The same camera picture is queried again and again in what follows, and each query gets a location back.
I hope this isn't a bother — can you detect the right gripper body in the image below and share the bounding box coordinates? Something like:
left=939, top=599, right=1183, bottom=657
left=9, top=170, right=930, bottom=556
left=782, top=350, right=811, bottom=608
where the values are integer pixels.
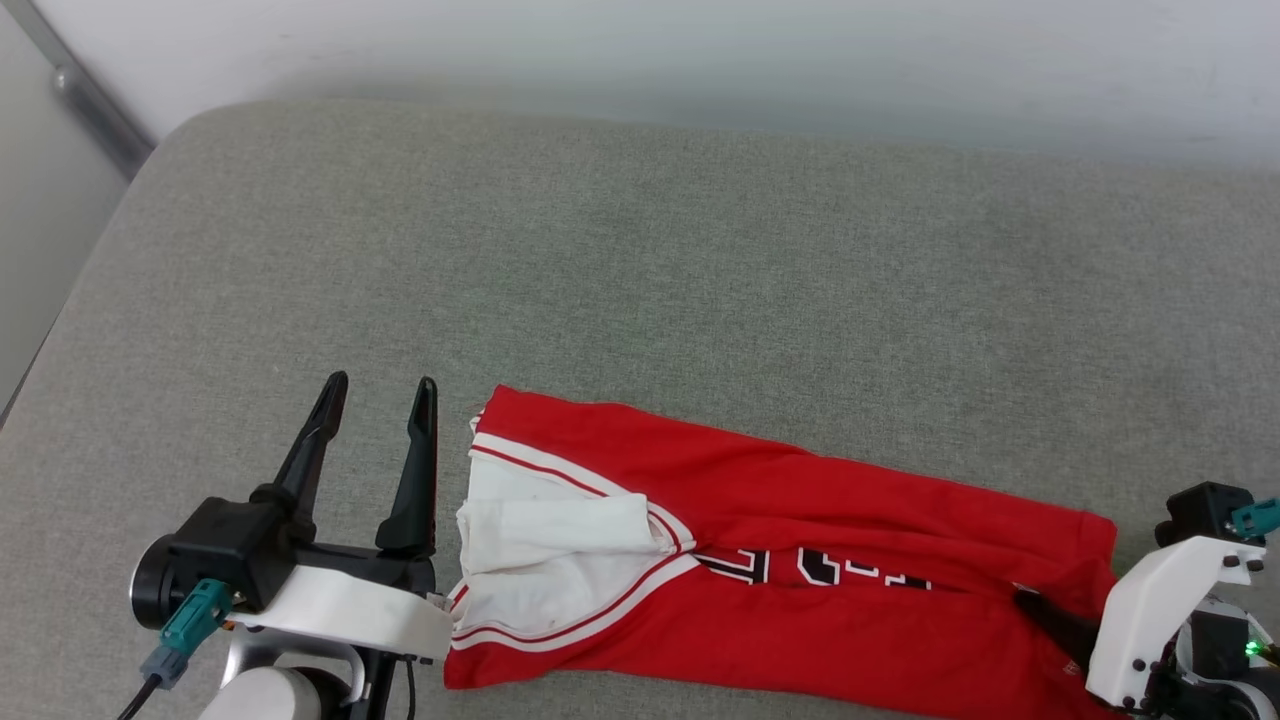
left=1150, top=596, right=1280, bottom=717

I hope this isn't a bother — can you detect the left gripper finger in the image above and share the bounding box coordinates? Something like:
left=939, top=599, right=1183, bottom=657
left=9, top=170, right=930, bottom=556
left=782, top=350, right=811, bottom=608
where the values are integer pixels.
left=376, top=376, right=440, bottom=560
left=250, top=371, right=350, bottom=543

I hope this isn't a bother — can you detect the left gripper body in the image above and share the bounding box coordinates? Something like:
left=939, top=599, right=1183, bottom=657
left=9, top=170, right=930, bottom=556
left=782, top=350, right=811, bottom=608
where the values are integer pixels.
left=130, top=535, right=439, bottom=632

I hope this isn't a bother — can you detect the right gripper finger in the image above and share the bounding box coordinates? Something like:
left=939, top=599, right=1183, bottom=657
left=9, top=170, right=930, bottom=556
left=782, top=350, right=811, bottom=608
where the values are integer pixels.
left=1012, top=585, right=1102, bottom=674

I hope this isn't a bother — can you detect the red and white jersey shirt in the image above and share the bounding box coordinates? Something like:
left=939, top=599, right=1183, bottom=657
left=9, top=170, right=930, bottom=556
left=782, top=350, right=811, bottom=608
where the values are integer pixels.
left=443, top=385, right=1123, bottom=720

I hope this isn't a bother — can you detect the left white camera bracket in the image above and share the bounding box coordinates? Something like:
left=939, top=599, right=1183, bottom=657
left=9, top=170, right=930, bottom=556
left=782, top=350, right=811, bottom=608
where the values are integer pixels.
left=226, top=564, right=454, bottom=662

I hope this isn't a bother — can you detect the white camera bracket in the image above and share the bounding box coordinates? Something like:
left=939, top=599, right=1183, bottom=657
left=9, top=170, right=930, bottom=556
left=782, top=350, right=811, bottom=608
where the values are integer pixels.
left=1085, top=536, right=1267, bottom=710
left=226, top=564, right=454, bottom=662

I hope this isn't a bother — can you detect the right white camera bracket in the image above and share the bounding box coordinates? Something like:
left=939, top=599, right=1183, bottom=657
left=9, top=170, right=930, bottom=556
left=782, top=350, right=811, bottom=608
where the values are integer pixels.
left=1085, top=536, right=1267, bottom=710

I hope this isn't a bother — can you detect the right teal plug camera cable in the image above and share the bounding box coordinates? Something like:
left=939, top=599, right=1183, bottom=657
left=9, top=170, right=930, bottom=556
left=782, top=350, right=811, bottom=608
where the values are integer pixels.
left=1231, top=496, right=1280, bottom=542

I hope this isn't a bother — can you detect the teal plug camera cable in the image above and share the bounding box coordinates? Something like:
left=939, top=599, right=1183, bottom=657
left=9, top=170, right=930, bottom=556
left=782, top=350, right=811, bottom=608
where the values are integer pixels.
left=1231, top=496, right=1280, bottom=542
left=117, top=579, right=237, bottom=720

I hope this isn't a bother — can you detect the left teal plug camera cable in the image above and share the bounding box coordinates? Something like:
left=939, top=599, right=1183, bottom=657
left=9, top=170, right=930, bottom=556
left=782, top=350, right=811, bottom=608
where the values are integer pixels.
left=117, top=579, right=237, bottom=720

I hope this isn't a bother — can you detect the grey metal wall strip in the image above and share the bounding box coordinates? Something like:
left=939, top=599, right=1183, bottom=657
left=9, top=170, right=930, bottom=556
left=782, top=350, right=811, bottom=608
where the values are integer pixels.
left=28, top=0, right=157, bottom=182

